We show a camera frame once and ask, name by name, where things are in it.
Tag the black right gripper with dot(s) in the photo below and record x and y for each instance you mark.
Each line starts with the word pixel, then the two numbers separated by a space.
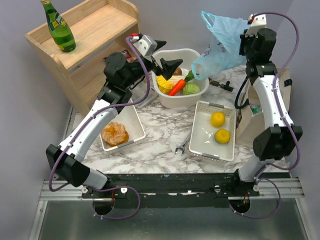
pixel 244 40

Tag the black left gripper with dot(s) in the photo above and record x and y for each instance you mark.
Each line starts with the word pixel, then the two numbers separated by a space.
pixel 155 63

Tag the light blue plastic grocery bag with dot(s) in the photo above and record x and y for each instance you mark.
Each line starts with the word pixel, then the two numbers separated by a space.
pixel 223 50

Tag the yellow cabbage toy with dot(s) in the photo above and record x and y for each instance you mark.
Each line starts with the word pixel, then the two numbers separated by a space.
pixel 164 85

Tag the red chili pepper toy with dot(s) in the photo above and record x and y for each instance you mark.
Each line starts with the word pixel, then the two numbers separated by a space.
pixel 181 83

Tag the green lettuce toy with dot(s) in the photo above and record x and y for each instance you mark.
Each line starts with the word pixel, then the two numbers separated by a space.
pixel 191 88

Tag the green snack packet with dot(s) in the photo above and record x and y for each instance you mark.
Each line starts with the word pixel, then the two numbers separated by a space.
pixel 256 109

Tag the yellow lemon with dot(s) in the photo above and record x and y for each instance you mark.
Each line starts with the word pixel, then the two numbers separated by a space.
pixel 217 119

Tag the orange bread slice toy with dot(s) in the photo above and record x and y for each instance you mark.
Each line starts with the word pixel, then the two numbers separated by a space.
pixel 115 134

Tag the green lime toy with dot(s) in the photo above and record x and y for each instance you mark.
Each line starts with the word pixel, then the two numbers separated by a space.
pixel 222 136

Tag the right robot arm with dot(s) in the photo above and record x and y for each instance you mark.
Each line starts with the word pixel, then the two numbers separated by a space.
pixel 280 135

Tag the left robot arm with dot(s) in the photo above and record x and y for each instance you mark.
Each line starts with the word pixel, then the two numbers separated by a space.
pixel 65 160

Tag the brown mushroom toy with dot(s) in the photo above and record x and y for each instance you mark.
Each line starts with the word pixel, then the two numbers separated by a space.
pixel 178 72

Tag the large white plastic tub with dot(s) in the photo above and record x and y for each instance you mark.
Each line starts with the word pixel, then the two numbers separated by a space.
pixel 180 100

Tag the pink candy bag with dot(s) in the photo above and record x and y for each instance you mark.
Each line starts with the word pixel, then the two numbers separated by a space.
pixel 127 56

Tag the small black tool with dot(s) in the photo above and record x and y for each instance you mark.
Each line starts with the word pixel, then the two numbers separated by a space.
pixel 225 86

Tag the wooden shelf unit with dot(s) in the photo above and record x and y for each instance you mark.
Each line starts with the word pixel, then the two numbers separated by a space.
pixel 100 28

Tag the floral canvas tote bag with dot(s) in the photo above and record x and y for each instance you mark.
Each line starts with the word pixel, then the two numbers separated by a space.
pixel 249 126

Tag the silver combination wrench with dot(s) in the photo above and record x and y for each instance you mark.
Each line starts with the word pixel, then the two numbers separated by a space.
pixel 181 148

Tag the white perforated plastic basket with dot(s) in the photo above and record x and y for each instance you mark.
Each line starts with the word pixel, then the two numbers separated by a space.
pixel 202 139

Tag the green glass bottle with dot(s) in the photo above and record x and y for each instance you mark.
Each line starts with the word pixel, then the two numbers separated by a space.
pixel 58 28

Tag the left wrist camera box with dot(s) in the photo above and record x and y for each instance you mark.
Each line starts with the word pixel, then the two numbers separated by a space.
pixel 144 44

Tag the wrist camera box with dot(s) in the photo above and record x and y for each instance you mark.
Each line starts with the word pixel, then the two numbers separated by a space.
pixel 260 20
pixel 144 44

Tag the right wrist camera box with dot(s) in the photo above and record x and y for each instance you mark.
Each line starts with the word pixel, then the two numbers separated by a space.
pixel 260 20

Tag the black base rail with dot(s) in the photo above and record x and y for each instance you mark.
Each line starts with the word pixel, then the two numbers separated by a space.
pixel 175 190

